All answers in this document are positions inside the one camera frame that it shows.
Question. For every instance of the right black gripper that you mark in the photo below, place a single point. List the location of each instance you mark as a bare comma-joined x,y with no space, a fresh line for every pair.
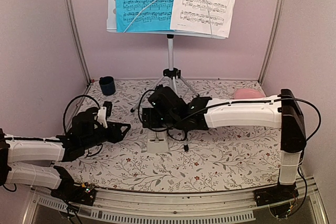
148,115

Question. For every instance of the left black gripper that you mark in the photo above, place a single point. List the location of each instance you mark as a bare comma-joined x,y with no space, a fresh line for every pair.
117,137

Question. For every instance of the white metronome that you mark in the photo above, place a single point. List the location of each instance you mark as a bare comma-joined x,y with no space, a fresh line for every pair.
157,142

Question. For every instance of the light blue music stand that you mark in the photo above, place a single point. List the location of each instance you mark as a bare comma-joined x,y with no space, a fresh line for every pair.
171,73

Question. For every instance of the white sheet music page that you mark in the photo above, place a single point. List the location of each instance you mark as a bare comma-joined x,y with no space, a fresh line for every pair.
210,17

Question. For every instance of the blue sheet music page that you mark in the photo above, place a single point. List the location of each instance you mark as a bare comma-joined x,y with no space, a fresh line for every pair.
143,15

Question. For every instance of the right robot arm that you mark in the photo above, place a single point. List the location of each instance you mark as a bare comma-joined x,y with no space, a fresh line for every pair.
169,111

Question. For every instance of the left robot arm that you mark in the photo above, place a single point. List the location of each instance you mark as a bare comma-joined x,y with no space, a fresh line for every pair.
88,129

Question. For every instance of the dark blue cup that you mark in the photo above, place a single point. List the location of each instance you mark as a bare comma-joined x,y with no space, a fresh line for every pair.
107,85

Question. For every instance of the pink plate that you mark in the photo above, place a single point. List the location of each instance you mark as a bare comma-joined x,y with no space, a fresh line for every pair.
247,93

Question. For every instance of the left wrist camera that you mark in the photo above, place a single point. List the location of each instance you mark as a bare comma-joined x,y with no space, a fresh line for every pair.
104,112

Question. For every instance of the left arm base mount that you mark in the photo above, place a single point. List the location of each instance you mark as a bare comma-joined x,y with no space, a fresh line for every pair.
68,191

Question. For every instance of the front aluminium rail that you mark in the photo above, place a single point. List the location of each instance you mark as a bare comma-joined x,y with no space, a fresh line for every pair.
237,206

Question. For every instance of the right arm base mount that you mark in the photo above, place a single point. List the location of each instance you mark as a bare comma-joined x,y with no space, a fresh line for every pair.
275,194

